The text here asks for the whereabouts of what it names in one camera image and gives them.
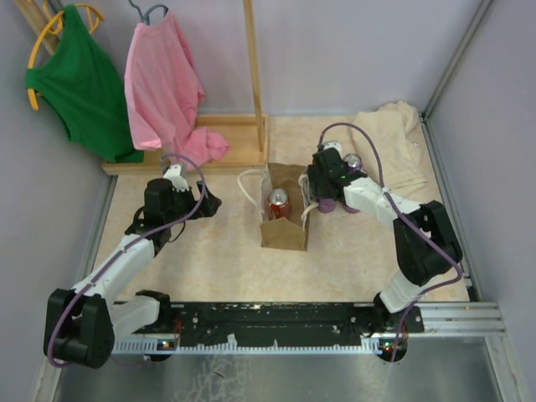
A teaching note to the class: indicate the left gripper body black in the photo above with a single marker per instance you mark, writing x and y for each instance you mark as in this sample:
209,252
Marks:
184,203

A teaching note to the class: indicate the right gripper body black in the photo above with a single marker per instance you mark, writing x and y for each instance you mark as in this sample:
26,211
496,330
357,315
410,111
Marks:
316,182

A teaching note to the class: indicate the purple can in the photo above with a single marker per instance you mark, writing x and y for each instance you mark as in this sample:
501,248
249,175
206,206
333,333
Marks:
350,209
326,205
354,162

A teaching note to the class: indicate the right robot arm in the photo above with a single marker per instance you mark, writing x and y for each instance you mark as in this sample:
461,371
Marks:
425,243

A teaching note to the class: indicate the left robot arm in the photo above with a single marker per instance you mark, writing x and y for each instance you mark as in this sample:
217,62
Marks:
83,323

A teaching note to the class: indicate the brown canvas tote bag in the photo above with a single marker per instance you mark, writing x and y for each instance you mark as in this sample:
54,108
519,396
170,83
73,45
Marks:
282,234

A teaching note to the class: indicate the red can middle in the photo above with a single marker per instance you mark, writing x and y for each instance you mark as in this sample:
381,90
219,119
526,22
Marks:
278,204

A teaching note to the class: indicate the beige cloth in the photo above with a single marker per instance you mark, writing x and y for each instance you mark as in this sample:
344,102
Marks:
389,153

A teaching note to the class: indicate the wooden clothes rack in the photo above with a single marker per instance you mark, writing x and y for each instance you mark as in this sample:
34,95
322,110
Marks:
248,134

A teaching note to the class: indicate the pink shirt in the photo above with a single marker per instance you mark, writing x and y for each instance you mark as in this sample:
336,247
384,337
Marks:
163,93

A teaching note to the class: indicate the green tank top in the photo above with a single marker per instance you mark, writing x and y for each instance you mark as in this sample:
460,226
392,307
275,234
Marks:
81,84

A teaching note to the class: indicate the grey hanger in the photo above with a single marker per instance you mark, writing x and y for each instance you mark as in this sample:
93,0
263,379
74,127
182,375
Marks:
145,15

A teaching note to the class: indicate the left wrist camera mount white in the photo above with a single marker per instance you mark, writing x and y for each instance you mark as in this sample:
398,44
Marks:
174,174

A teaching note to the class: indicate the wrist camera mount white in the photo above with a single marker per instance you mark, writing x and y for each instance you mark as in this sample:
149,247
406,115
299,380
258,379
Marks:
332,145
174,174

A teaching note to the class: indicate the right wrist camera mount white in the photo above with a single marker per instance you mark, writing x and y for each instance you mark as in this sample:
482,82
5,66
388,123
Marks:
332,145

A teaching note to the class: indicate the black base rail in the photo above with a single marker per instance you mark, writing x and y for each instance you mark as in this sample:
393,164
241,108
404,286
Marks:
295,324

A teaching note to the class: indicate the aluminium frame rail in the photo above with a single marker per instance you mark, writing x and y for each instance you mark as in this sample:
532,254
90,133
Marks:
472,31

